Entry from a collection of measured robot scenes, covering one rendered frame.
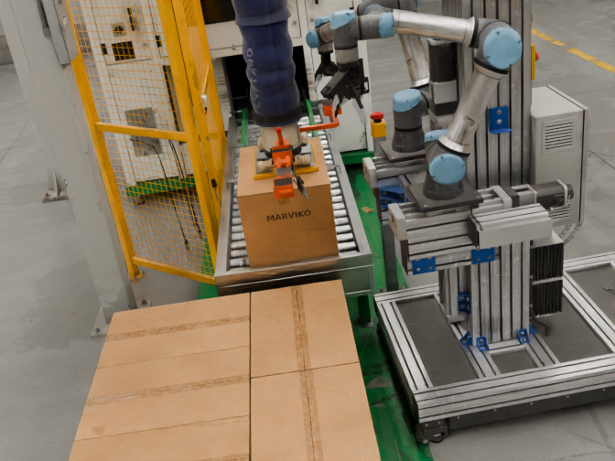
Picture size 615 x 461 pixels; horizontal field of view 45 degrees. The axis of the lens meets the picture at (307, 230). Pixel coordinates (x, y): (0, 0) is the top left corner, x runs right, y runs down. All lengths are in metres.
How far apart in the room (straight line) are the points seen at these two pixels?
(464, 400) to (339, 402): 0.68
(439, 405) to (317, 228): 0.90
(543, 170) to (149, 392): 1.68
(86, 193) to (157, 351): 1.23
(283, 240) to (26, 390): 1.58
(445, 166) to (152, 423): 1.31
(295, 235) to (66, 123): 1.31
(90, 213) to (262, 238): 1.12
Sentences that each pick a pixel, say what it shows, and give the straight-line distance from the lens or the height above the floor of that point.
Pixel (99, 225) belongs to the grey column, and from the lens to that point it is 4.00.
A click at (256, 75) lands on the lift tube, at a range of 3.21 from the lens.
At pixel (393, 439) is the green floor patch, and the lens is 3.19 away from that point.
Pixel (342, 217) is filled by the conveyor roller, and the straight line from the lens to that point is 3.78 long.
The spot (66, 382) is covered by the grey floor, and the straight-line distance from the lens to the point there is 3.96.
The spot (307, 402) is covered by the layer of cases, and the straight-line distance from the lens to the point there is 2.56.
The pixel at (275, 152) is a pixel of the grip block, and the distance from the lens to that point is 3.12.
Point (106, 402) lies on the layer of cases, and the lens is 2.80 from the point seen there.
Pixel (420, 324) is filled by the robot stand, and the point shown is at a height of 0.21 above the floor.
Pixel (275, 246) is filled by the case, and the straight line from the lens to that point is 3.23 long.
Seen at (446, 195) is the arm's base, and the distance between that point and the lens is 2.66.
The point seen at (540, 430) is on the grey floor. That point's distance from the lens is 3.24.
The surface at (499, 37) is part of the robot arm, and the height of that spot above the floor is 1.62.
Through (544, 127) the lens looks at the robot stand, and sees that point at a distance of 2.87.
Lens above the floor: 2.18
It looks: 27 degrees down
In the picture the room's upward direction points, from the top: 8 degrees counter-clockwise
